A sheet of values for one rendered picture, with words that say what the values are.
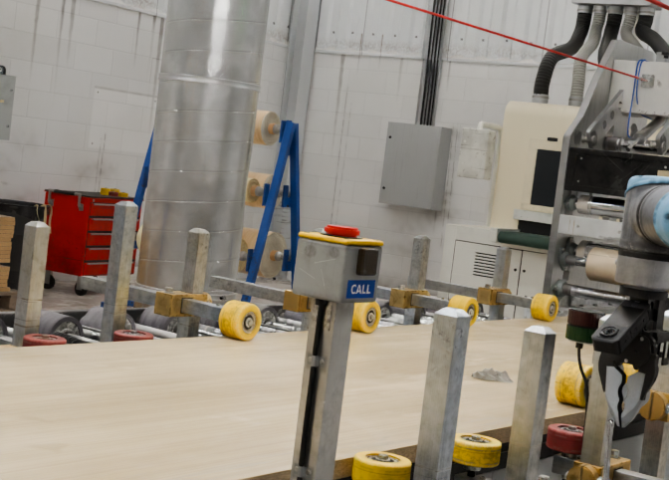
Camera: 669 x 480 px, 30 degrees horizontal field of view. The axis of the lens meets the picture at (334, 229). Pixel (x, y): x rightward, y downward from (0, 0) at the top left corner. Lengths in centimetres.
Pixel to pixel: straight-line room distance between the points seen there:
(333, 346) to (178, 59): 454
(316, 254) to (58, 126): 940
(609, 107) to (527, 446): 308
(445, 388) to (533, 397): 25
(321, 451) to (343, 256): 22
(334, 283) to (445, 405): 32
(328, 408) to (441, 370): 25
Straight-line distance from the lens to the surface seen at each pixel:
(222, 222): 585
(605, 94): 491
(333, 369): 139
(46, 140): 1066
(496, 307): 396
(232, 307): 266
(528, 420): 184
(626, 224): 192
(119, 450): 165
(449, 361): 160
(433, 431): 163
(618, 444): 270
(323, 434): 141
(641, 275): 191
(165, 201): 585
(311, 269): 138
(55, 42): 1067
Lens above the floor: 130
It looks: 3 degrees down
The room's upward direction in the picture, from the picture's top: 7 degrees clockwise
